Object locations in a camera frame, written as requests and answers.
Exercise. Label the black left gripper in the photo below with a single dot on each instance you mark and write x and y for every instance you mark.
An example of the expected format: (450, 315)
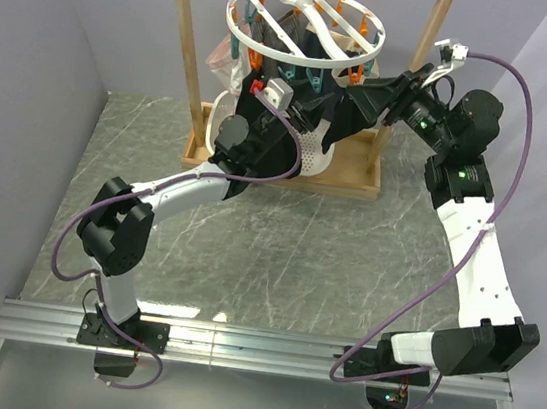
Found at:
(305, 120)

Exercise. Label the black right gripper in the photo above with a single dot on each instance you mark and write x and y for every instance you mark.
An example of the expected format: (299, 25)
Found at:
(399, 95)

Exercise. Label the black boxer underwear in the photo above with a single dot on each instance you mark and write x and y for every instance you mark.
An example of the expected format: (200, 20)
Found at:
(270, 149)

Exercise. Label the white round clip hanger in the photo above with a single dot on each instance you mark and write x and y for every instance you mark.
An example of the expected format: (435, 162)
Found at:
(349, 32)

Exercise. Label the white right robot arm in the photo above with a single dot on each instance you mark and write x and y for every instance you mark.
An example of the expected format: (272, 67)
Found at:
(491, 334)

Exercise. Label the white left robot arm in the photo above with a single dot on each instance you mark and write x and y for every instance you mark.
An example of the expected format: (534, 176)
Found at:
(116, 228)

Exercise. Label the navy hanging underwear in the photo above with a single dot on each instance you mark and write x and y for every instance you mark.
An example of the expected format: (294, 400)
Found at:
(313, 83)

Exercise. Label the pink white hanging underwear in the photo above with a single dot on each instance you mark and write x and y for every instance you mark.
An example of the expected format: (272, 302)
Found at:
(230, 70)

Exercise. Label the grey striped hanging underwear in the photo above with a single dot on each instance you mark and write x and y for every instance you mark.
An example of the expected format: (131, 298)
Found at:
(262, 33)

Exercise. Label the white perforated plastic basket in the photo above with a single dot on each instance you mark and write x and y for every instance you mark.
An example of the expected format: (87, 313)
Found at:
(314, 162)

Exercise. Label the wooden hanger rack frame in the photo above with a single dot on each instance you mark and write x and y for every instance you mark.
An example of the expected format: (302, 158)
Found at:
(363, 165)

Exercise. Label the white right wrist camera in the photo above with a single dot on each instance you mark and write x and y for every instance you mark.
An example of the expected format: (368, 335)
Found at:
(452, 54)

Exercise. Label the aluminium mounting rail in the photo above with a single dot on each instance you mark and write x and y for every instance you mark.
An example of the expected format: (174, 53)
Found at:
(190, 341)

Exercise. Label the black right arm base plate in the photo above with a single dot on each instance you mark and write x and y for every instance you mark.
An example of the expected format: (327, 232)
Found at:
(367, 361)

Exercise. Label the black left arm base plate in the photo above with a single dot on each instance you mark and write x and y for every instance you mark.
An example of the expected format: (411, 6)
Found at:
(96, 331)

